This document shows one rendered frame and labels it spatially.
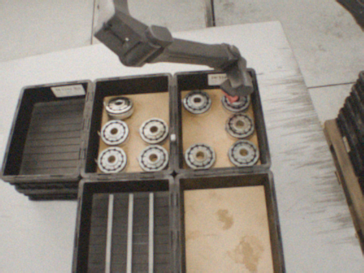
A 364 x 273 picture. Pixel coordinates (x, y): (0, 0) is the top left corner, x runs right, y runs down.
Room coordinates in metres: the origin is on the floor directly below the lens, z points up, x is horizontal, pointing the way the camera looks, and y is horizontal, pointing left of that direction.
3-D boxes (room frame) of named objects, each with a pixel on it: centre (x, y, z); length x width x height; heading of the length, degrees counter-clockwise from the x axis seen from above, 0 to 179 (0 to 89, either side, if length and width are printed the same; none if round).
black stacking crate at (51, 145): (0.68, 0.45, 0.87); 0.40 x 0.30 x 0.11; 173
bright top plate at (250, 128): (0.60, -0.22, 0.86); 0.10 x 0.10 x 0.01
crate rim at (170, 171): (0.64, 0.16, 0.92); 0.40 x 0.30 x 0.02; 173
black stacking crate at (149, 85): (0.64, 0.16, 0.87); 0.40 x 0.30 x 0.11; 173
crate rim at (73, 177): (0.68, 0.45, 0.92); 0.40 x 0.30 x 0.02; 173
